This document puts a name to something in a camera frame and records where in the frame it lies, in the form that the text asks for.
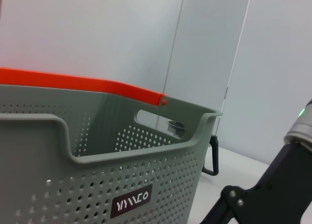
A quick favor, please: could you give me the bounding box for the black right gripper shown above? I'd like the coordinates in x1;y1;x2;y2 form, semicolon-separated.
201;142;312;224

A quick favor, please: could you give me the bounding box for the grey perforated storage basket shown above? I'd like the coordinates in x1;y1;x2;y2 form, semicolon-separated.
0;84;224;224

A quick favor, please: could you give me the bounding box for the glass teapot with black handle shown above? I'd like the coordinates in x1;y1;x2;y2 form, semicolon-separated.
157;113;219;177

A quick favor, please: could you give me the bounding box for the orange basket carry handle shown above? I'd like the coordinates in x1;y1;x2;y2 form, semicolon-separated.
0;67;169;107

